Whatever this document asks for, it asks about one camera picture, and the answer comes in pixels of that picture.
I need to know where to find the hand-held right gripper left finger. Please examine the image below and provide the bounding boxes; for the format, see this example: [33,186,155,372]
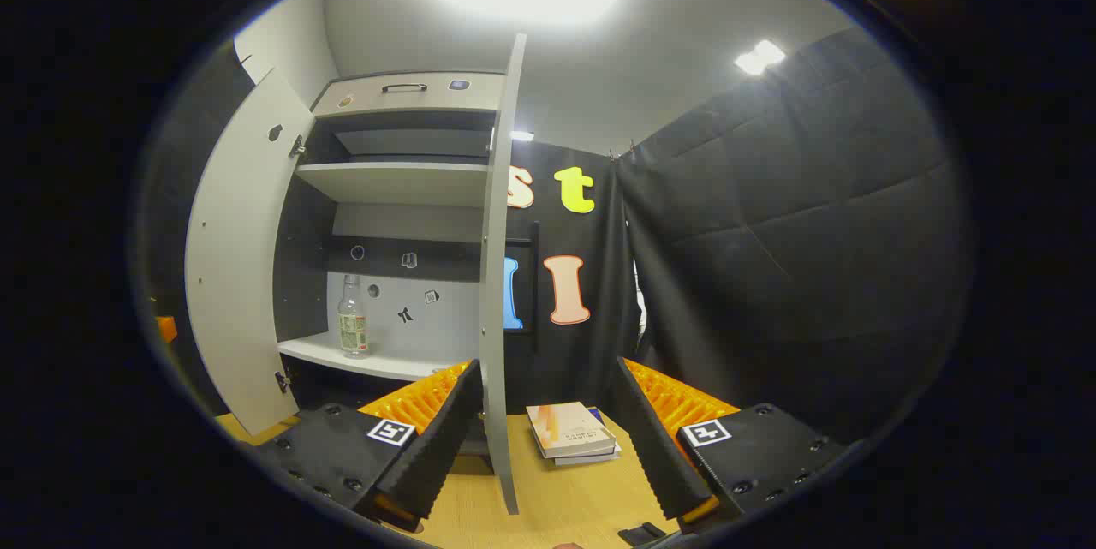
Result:
[255,359,485,534]

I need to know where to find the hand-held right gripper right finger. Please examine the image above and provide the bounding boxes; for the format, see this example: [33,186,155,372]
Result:
[606,356,849,535]

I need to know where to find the grey cabinet door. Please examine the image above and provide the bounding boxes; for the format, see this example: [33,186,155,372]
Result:
[184,68,318,437]
[478,33,542,517]

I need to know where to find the clear plastic bottle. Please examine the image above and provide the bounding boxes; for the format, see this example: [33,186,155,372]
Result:
[337,274,372,359]

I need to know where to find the grey cabinet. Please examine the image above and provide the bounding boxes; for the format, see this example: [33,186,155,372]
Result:
[274,71,508,415]

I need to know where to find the grey cabinet drawer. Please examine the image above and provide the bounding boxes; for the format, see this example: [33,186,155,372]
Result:
[312,72,506,118]

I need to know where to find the blue white book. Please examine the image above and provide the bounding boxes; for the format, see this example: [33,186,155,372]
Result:
[551,407,623,468]

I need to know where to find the beige cover book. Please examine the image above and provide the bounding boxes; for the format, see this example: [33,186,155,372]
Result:
[526,401,618,459]

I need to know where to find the black backdrop cloth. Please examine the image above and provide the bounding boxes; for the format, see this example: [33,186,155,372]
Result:
[137,25,977,449]

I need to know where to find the small ceiling light panel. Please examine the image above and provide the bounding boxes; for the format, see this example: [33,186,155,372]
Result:
[734,39,787,77]

